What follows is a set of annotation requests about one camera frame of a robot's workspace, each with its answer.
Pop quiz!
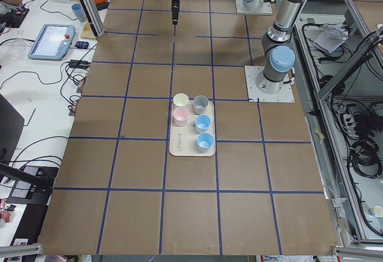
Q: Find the blue teach pendant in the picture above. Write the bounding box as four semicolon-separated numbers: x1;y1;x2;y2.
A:
28;24;75;61

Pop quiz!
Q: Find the aluminium frame post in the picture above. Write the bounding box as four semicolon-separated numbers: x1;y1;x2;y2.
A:
79;0;105;38

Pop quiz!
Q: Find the outer light blue cup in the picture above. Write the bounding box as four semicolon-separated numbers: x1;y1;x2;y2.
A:
197;132;214;153

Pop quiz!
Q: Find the pink plastic cup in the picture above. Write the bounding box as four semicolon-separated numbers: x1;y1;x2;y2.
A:
173;106;190;127

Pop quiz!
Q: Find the wooden mug stand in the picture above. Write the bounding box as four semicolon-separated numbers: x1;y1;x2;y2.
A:
80;22;96;39

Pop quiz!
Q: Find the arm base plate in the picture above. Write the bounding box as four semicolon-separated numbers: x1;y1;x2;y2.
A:
244;66;295;103
235;0;273;16

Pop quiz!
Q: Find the light blue plastic cup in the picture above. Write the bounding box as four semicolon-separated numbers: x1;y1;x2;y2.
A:
195;114;211;133

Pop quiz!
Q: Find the blue cup on desk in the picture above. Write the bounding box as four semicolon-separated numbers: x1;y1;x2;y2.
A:
71;3;87;22

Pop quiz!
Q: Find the grey plastic cup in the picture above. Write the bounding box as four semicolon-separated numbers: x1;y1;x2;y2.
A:
193;95;209;115

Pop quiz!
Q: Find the beige serving tray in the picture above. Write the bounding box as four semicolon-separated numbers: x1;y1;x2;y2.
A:
169;100;215;157

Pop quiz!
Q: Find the cream plastic cup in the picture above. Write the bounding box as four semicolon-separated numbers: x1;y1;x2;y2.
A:
173;93;189;107

